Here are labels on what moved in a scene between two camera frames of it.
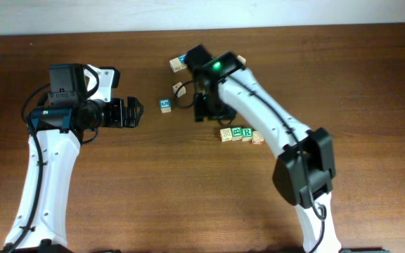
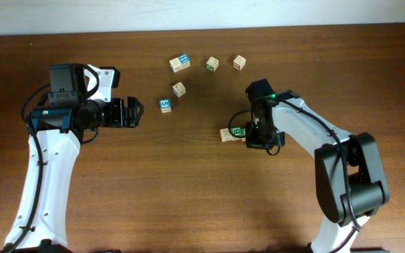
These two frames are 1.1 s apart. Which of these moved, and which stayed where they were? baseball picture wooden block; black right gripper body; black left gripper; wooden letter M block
Moved: black right gripper body
Stayed: black left gripper; wooden letter M block; baseball picture wooden block
